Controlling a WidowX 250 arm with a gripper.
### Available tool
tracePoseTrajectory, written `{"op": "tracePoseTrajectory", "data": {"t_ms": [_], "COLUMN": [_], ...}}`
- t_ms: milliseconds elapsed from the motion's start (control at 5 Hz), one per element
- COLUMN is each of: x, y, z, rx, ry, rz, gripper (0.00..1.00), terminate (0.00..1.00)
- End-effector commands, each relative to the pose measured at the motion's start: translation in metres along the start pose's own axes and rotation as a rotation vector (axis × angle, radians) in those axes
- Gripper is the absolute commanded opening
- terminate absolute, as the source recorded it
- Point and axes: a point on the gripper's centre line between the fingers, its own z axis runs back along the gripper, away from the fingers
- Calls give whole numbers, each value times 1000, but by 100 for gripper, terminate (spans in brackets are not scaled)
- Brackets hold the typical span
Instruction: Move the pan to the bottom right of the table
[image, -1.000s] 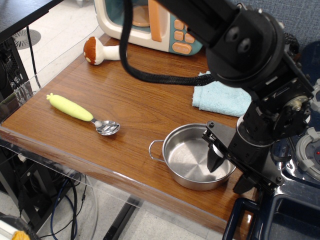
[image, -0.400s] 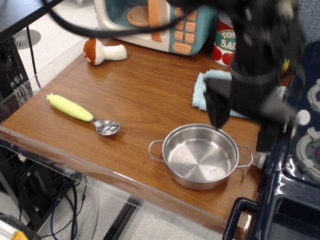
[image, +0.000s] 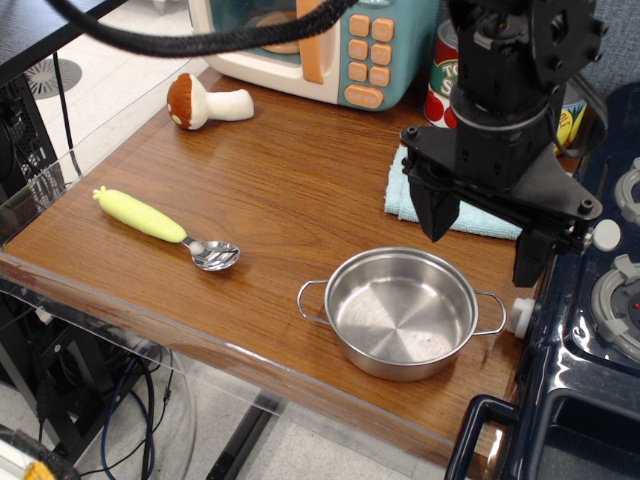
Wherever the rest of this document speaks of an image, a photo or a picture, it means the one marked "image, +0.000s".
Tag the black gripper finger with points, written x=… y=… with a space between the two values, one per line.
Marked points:
x=534 y=247
x=437 y=208

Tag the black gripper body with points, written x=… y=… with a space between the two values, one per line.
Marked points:
x=504 y=164

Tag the small steel pan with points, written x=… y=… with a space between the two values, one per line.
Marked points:
x=400 y=313

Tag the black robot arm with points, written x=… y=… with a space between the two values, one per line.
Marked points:
x=516 y=59

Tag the light blue folded cloth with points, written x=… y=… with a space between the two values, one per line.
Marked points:
x=470 y=220

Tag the tomato sauce can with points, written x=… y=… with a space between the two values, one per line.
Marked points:
x=443 y=77

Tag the pineapple slices can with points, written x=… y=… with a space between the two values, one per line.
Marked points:
x=569 y=123

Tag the toy microwave oven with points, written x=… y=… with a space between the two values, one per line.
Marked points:
x=366 y=60

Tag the dark blue toy stove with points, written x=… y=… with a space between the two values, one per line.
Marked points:
x=576 y=411

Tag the plush mushroom toy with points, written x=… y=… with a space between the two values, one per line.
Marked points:
x=191 y=106

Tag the black table leg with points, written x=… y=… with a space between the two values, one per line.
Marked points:
x=232 y=459

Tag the black side desk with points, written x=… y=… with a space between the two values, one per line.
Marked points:
x=30 y=32

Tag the yellow handled spoon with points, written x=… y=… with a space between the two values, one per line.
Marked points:
x=207 y=255

